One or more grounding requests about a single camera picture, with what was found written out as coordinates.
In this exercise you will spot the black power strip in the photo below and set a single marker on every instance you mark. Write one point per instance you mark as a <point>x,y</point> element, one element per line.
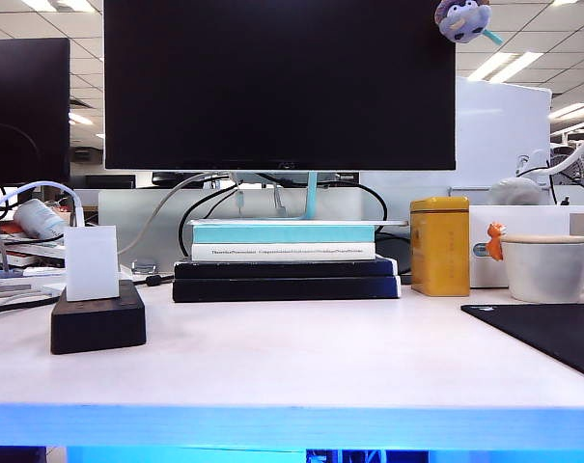
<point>98,328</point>

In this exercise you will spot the white cardboard box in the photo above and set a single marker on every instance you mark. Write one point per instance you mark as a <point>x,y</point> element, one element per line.
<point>528,219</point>

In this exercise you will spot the small white adapter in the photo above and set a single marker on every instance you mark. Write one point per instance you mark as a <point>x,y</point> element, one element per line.
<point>54,288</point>

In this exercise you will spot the white partition board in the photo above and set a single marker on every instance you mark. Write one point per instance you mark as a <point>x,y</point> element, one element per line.
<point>504,135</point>

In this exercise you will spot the white ceramic mug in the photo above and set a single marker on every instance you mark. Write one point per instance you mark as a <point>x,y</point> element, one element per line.
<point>542,275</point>

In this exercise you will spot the black mouse pad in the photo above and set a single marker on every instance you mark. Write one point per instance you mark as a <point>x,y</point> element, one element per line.
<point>552,333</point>

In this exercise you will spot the white paper cup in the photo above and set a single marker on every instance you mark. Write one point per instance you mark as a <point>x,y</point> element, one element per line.
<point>38,217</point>

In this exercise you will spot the large black monitor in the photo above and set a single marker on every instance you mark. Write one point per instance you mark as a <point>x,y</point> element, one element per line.
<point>272,87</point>

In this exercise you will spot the white book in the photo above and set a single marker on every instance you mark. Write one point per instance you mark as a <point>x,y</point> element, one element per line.
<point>282,252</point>

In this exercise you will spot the white charger block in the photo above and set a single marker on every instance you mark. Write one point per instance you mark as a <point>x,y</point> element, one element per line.
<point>91,265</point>

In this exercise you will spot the stack of books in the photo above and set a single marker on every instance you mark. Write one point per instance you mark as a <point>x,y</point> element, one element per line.
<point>36,248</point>

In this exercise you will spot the purple plush toy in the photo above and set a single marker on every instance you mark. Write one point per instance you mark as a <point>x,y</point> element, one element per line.
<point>460,21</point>

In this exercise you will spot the round wooden mug lid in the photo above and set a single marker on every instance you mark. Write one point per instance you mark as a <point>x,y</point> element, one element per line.
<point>545,238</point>

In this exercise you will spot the small black monitor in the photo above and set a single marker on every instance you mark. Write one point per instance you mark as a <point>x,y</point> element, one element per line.
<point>26,96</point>

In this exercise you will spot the white dome object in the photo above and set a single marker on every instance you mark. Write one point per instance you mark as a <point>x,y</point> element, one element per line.
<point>513,193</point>

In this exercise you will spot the small glass object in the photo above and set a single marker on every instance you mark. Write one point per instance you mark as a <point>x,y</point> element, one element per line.
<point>143,266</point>

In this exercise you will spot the teal book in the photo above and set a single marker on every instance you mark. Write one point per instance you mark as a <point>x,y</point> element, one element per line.
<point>282,234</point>

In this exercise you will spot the orange fox figurine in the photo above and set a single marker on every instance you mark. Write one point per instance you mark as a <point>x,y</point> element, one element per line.
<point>494,246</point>

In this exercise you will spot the yellow tin can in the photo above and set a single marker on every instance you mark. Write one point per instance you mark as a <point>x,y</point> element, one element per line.
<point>438,246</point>

